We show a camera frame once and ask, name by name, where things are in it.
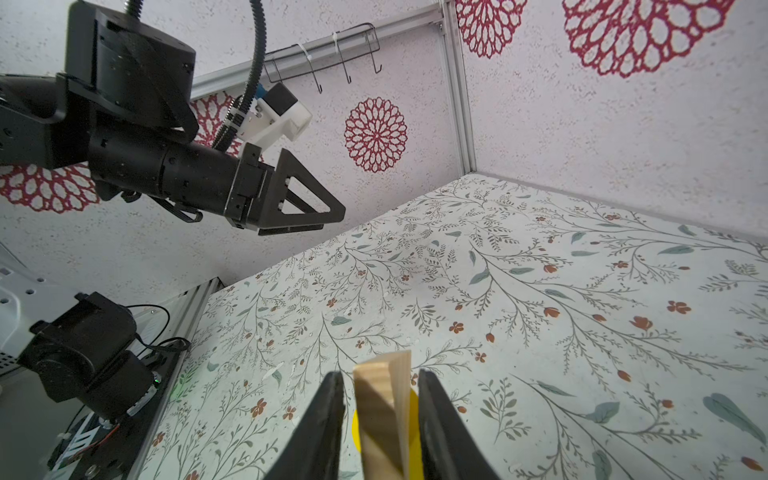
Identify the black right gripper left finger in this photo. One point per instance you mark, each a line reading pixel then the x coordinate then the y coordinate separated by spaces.
pixel 314 449

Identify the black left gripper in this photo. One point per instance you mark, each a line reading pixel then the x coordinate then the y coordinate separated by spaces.
pixel 121 106

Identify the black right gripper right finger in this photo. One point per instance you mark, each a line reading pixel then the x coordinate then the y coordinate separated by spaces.
pixel 447 448

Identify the yellow wooden cylinder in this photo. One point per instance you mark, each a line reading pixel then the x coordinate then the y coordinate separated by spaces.
pixel 415 451

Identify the natural wood triangle block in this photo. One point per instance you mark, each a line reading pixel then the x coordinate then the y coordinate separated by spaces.
pixel 382 391

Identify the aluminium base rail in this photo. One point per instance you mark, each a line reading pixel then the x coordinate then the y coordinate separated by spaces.
pixel 124 361

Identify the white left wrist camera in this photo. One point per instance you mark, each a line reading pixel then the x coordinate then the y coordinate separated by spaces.
pixel 275 115

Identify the black wire wall rack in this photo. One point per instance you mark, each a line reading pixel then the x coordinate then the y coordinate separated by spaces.
pixel 335 50

